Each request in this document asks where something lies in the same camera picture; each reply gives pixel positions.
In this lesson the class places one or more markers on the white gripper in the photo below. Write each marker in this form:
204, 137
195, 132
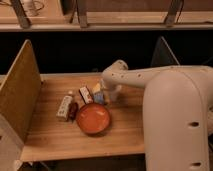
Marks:
114, 94

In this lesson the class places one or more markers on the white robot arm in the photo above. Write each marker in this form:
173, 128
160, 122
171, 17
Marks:
177, 104

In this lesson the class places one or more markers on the orange ceramic bowl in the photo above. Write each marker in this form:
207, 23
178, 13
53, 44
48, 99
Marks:
93, 118

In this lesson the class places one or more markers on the red white small box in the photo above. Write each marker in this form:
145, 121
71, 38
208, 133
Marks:
86, 95

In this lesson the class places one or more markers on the dark brown small bottle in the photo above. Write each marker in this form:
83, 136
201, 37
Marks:
73, 110

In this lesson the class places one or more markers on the white labelled bottle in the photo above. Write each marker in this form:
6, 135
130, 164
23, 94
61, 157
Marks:
63, 110

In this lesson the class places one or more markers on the right dark side panel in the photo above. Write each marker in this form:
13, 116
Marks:
163, 54

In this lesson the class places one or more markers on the left wooden side panel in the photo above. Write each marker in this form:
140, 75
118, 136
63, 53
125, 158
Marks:
19, 91

